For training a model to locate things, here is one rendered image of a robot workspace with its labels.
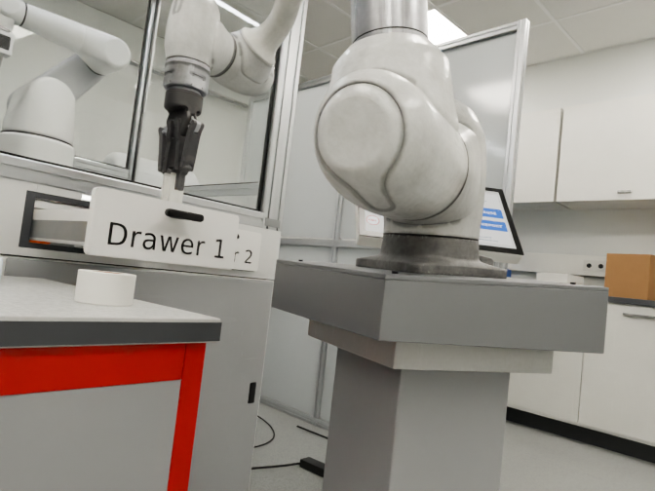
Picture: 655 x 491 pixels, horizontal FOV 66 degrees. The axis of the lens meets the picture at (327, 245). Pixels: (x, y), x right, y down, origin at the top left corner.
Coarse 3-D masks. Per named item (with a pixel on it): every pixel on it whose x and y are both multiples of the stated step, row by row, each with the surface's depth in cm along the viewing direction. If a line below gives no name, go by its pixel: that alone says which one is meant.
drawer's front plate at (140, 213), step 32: (96, 192) 80; (96, 224) 81; (128, 224) 84; (160, 224) 89; (192, 224) 94; (224, 224) 99; (128, 256) 85; (160, 256) 89; (192, 256) 94; (224, 256) 100
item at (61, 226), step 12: (36, 216) 101; (48, 216) 97; (60, 216) 93; (72, 216) 90; (84, 216) 86; (36, 228) 99; (48, 228) 95; (60, 228) 92; (72, 228) 88; (84, 228) 85; (36, 240) 99; (48, 240) 95; (60, 240) 92; (72, 240) 88; (84, 240) 85
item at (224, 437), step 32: (0, 256) 98; (160, 288) 123; (192, 288) 130; (224, 288) 138; (256, 288) 146; (224, 320) 138; (256, 320) 147; (224, 352) 139; (256, 352) 147; (224, 384) 139; (256, 384) 148; (224, 416) 140; (256, 416) 148; (224, 448) 140; (192, 480) 133; (224, 480) 141
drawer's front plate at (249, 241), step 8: (240, 232) 139; (248, 232) 141; (240, 240) 139; (248, 240) 141; (256, 240) 143; (240, 248) 139; (248, 248) 141; (256, 248) 143; (240, 256) 139; (248, 256) 141; (256, 256) 143; (240, 264) 139; (248, 264) 141; (256, 264) 144
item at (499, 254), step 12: (504, 204) 172; (360, 216) 157; (360, 228) 153; (360, 240) 153; (372, 240) 153; (516, 240) 160; (480, 252) 156; (492, 252) 156; (504, 252) 156; (516, 252) 156
